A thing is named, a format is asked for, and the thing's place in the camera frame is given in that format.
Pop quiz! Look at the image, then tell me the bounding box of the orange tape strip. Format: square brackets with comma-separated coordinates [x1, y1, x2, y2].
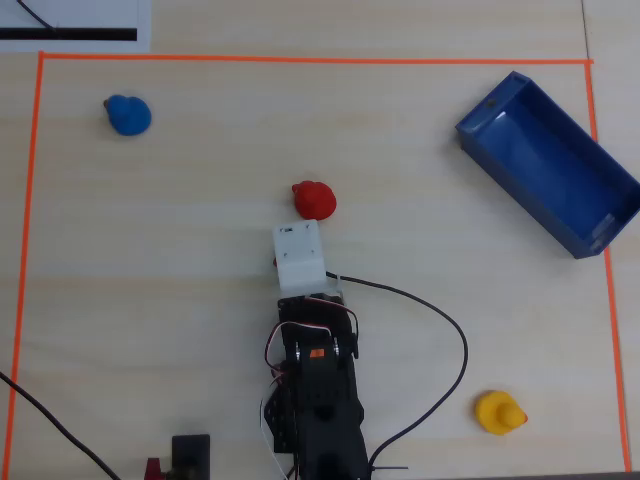
[38, 51, 595, 66]
[583, 62, 632, 474]
[3, 52, 45, 480]

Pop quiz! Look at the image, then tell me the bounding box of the black clamp stand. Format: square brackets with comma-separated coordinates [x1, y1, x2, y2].
[171, 434, 211, 480]

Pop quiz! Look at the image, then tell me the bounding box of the long black cable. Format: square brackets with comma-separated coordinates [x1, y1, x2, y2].
[0, 371, 122, 480]

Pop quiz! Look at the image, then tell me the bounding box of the red rubber duck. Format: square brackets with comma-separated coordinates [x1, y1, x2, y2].
[291, 180, 338, 222]

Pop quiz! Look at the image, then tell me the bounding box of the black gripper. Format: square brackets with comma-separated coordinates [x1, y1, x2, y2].
[277, 289, 352, 327]

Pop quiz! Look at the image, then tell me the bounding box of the yellow rubber duck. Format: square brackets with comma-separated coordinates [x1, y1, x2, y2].
[474, 390, 529, 436]

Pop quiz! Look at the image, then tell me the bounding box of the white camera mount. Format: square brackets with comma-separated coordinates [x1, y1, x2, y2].
[272, 218, 329, 294]

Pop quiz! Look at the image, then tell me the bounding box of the thin black cable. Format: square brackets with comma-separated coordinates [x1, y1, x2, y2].
[16, 0, 59, 32]

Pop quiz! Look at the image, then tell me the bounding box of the blue rubber duck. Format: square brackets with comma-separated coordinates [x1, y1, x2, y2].
[103, 94, 153, 137]

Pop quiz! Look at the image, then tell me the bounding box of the white paper with black bar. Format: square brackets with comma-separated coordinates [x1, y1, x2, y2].
[0, 0, 152, 53]

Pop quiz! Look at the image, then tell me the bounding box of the blue plastic box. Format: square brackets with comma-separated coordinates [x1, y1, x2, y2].
[454, 70, 640, 260]

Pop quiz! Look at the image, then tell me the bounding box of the black camera cable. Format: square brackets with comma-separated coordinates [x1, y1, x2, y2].
[324, 271, 470, 480]

